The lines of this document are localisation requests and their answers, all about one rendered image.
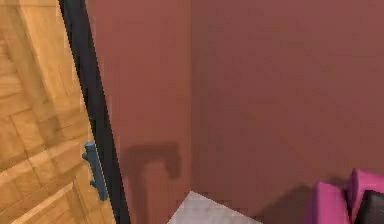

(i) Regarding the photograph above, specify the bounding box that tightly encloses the wooden room door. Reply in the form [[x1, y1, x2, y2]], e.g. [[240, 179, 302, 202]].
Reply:
[[0, 0, 132, 224]]

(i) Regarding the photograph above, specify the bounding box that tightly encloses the blue-grey door handle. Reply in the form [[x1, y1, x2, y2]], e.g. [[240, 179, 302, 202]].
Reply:
[[81, 141, 109, 202]]

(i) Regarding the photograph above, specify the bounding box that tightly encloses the pink armchair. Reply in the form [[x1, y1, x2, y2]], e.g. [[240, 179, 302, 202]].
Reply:
[[301, 167, 384, 224]]

